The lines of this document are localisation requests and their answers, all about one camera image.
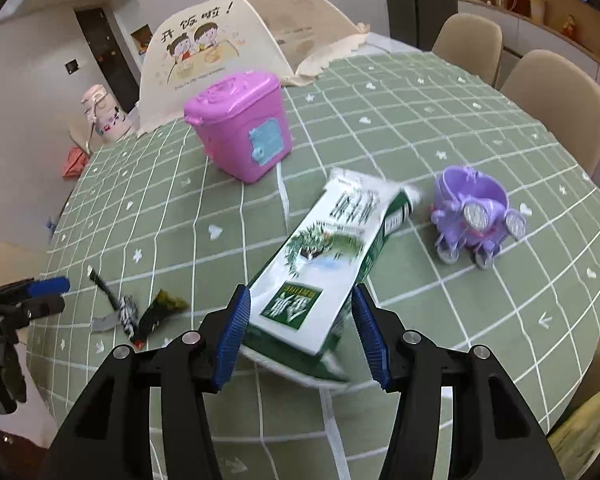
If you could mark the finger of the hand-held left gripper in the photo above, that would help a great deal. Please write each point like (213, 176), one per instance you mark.
(42, 306)
(50, 286)

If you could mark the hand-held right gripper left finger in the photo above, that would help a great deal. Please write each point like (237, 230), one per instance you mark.
(232, 340)

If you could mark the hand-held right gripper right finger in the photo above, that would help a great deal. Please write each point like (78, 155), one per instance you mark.
(372, 340)

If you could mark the green white packet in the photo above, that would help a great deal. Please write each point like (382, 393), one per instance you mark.
(320, 260)

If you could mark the pink mini trash bin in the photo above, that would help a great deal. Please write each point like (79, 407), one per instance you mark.
(235, 125)

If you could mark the person's left hand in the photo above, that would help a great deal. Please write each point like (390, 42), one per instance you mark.
(2, 380)

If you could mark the black silver wrapper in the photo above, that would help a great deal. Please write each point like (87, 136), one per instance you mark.
(122, 315)

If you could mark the dark green wrapper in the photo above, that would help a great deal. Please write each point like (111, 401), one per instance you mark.
(157, 312)

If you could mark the red paper item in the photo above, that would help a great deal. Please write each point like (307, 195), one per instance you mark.
(75, 162)

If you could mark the purple toy cart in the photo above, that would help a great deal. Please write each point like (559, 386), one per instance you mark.
(472, 215)

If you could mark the white patterned bucket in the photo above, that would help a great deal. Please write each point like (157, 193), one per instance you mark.
(105, 115)

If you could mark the green checked tablecloth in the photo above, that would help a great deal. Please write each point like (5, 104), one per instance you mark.
(480, 135)

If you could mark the dark door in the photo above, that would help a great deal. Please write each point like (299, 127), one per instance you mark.
(107, 55)

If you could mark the cream printed food cover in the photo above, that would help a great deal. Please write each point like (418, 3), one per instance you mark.
(200, 85)

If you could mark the beige chair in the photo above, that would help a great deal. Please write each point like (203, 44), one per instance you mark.
(467, 45)
(555, 105)

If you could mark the grey cabinet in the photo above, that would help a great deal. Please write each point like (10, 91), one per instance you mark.
(525, 40)

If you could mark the small red figurine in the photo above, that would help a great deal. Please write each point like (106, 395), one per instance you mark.
(570, 26)

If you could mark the white jar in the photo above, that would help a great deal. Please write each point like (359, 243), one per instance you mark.
(537, 7)

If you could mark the black wall switch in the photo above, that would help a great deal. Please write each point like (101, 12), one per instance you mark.
(71, 66)

